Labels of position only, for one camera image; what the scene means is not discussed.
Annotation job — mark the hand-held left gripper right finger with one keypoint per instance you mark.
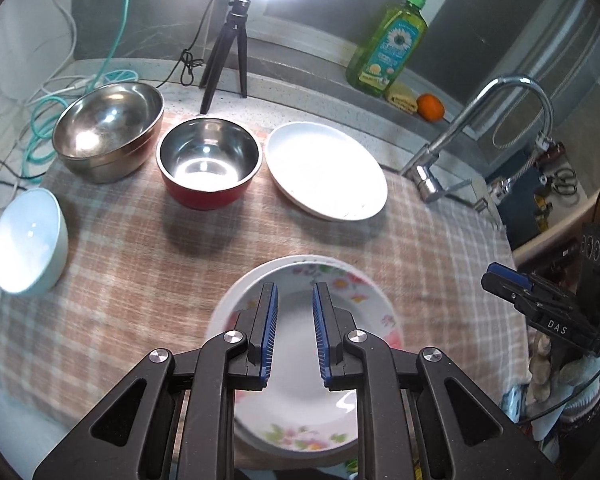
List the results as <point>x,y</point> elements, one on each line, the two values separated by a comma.
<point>321,330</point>

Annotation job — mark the black scissors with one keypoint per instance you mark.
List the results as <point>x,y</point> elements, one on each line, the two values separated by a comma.
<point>562,185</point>

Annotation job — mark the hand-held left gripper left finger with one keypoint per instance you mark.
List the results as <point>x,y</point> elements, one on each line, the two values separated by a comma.
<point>270,330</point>

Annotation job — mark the large steel bowl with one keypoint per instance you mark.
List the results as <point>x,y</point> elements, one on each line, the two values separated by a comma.
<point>105,130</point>

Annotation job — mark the plain white plate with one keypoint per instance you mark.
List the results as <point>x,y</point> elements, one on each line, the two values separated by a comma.
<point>325,170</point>

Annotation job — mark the beige checked cloth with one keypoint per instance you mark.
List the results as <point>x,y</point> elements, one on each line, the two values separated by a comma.
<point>130,285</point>

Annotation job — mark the round teal power strip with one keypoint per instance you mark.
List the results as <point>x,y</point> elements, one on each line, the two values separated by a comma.
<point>120,76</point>

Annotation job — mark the dark knife rack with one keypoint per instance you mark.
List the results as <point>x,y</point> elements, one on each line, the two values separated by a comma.
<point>525,210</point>

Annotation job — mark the white plate with pink sprays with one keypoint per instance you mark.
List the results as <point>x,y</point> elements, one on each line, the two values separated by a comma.
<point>222,305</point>

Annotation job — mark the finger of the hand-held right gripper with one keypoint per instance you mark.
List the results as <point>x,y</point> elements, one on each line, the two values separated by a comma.
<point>500,290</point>
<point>510,275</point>

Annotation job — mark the orange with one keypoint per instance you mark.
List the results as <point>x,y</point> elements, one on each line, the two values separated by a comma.
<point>430,107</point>

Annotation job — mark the white ceramic bowl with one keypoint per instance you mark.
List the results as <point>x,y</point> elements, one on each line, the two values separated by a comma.
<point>25,245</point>

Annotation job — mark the black tripod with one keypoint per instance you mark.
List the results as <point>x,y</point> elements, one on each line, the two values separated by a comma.
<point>225,45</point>

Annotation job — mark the green dish soap bottle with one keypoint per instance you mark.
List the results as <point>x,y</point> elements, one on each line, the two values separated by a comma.
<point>385,45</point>

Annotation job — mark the plate with floral rim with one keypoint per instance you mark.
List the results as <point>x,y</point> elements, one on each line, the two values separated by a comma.
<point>295,360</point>

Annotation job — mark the person's right hand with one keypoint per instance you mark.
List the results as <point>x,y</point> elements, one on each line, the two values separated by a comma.
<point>539,365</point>

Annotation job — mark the chrome faucet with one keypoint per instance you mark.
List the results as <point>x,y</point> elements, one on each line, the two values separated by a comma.
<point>445,140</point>

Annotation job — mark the yellow sponge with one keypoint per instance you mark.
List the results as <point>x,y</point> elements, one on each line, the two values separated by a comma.
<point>402,97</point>

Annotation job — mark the red steel bowl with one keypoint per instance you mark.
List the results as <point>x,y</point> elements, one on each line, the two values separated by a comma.
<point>207,160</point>

